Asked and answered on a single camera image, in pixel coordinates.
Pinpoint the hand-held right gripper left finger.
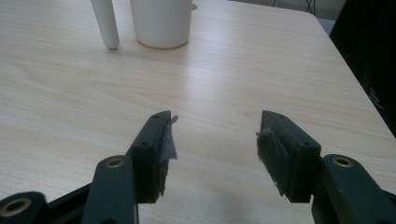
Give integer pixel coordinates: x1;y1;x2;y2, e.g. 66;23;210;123
125;110;179;204

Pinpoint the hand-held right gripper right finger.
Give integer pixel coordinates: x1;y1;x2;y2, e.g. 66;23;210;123
256;109;322;203

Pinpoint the white cup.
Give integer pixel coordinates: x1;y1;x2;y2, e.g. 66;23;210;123
130;0;193;49

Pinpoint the white tube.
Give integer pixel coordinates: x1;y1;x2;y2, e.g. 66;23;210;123
90;0;120;50

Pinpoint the black curtain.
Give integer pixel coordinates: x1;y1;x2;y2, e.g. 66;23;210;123
329;0;396;138

